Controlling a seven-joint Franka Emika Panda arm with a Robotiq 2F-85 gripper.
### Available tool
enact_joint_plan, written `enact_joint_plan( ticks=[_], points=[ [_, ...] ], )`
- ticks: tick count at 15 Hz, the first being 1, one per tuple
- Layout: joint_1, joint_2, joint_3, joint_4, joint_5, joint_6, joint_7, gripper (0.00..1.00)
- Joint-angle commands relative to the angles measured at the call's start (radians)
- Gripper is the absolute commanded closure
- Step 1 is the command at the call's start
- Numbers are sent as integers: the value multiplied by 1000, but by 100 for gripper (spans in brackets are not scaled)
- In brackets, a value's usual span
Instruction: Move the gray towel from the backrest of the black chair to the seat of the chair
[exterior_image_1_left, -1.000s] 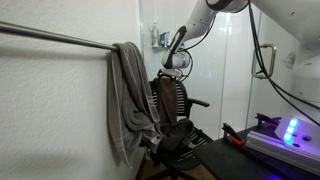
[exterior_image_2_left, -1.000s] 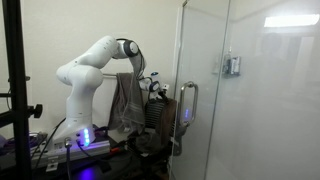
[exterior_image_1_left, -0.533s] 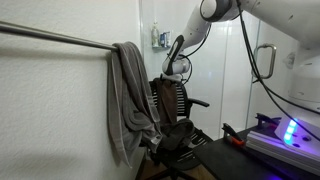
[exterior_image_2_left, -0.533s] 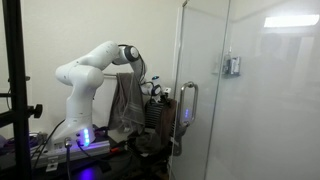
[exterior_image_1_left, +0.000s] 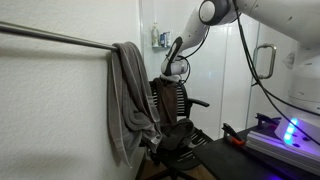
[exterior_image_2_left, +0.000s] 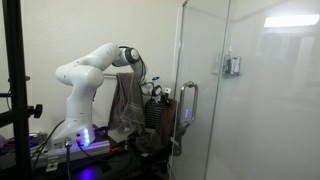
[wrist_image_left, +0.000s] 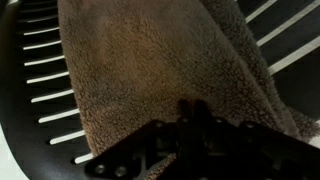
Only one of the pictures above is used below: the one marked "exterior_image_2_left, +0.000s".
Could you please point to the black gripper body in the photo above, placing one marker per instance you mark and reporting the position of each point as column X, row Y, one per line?
column 165, row 93

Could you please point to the dark gray brownish towel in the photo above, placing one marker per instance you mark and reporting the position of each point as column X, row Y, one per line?
column 169, row 120

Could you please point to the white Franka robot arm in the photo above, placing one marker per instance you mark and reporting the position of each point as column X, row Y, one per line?
column 80, row 75

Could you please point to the black slatted chair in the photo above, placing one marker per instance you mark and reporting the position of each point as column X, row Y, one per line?
column 152, row 115

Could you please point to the gray striped hanging towel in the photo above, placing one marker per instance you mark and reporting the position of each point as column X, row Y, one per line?
column 128, row 103

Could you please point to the chrome towel bar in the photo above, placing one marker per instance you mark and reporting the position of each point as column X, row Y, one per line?
column 109, row 75

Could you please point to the dark crumpled cloth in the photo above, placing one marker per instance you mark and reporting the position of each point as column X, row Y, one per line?
column 146, row 141

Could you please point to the glass shower door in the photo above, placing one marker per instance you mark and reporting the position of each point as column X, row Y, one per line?
column 200, row 46

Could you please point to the red black plug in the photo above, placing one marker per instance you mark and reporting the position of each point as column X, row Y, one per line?
column 115, row 150

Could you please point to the metal door hinge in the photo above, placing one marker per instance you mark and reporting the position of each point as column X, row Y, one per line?
column 232, row 66

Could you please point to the fixed glass shower panel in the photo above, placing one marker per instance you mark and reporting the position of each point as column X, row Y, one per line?
column 273, row 106

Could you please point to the black clamp knob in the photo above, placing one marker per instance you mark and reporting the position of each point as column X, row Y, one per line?
column 36, row 111

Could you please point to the bright rectangular light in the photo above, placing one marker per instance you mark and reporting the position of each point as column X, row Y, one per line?
column 291, row 21

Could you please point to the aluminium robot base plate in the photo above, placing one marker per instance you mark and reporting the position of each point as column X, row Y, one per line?
column 98, row 146

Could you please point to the black metal frame post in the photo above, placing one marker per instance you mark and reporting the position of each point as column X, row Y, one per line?
column 16, row 66

